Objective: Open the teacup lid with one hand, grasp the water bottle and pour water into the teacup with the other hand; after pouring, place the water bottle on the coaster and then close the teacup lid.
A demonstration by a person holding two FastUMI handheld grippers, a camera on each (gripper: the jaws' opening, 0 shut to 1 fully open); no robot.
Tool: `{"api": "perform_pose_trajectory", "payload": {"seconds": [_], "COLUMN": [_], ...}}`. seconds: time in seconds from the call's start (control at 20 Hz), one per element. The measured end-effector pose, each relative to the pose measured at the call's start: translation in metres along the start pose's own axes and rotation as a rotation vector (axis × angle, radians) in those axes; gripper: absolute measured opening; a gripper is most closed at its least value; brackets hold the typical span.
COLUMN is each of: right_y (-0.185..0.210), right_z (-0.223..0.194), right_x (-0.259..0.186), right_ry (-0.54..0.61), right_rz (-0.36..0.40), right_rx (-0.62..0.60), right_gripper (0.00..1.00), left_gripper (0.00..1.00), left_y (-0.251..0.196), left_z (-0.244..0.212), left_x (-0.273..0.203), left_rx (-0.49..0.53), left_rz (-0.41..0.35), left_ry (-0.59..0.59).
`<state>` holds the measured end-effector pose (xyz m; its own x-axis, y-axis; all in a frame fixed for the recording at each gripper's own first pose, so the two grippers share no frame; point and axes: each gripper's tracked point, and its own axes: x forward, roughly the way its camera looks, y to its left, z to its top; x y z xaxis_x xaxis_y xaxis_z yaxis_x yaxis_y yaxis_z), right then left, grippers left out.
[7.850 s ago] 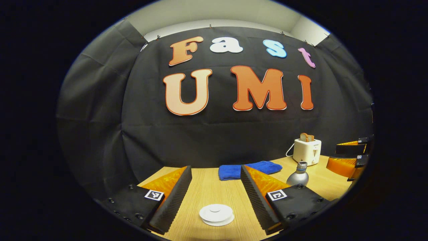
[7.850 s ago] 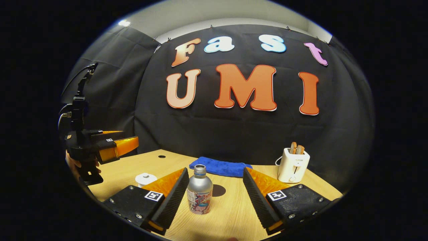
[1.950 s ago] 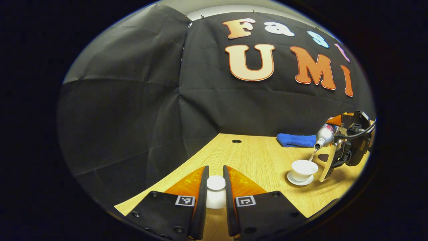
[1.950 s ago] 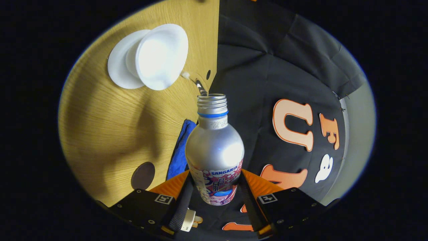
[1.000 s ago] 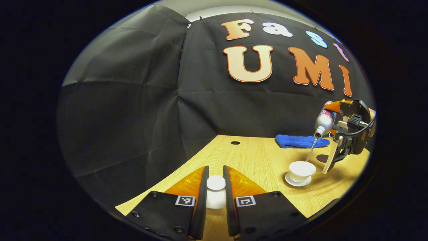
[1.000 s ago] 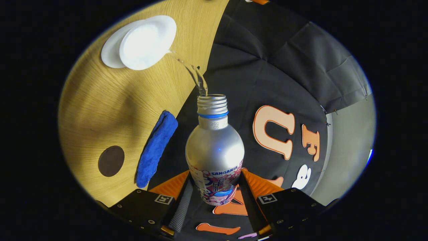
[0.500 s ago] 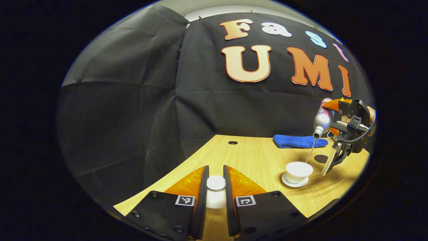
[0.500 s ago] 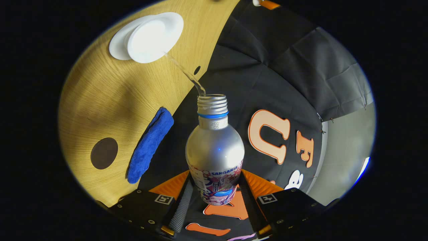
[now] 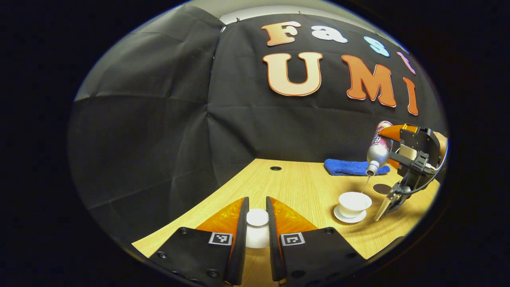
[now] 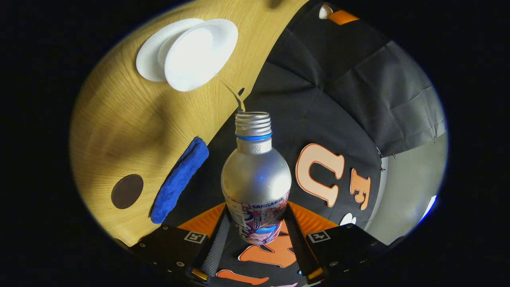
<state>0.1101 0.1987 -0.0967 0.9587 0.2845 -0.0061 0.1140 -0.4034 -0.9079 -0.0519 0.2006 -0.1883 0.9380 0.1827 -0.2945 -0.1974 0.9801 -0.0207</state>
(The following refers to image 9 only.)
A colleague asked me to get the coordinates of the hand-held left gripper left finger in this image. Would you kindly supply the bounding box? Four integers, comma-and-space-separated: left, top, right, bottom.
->
148, 197, 250, 287

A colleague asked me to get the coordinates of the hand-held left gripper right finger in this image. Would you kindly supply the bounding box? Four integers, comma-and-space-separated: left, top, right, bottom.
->
266, 196, 365, 286

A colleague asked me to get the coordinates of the silver water bottle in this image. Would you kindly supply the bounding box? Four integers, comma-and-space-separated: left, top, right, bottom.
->
365, 121, 394, 177

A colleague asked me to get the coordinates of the white teacup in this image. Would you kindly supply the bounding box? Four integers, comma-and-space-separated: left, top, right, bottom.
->
338, 192, 373, 219

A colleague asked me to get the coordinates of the blue towel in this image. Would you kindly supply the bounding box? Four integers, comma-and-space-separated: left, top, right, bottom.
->
324, 159, 391, 177

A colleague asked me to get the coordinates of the white saucer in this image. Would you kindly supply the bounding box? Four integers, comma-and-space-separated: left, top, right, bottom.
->
333, 204, 367, 224

